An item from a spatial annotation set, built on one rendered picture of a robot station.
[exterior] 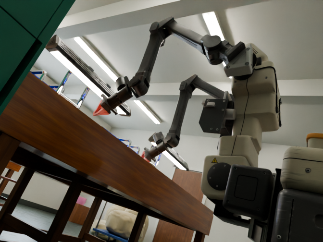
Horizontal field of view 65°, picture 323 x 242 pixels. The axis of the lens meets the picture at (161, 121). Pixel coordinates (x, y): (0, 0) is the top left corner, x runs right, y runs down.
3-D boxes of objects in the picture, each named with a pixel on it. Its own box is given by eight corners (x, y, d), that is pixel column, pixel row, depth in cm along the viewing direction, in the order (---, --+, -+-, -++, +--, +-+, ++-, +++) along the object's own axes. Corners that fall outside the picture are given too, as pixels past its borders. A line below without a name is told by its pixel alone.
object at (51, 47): (130, 116, 157) (134, 107, 160) (53, 44, 111) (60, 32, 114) (120, 116, 162) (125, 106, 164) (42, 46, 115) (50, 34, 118)
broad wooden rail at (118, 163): (207, 235, 200) (213, 211, 207) (-13, 123, 66) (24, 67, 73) (194, 230, 207) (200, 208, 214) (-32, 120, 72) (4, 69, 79)
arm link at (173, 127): (187, 80, 162) (194, 90, 170) (180, 80, 165) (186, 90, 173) (171, 141, 145) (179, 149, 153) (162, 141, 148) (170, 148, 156)
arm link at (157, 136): (172, 138, 147) (178, 144, 153) (165, 124, 154) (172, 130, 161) (155, 149, 149) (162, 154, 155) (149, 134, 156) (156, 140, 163)
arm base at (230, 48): (243, 41, 96) (250, 62, 105) (229, 34, 102) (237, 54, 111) (226, 56, 97) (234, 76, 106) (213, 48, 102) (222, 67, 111)
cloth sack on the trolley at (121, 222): (145, 245, 437) (153, 222, 452) (121, 238, 381) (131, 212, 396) (121, 235, 467) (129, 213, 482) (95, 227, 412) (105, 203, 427)
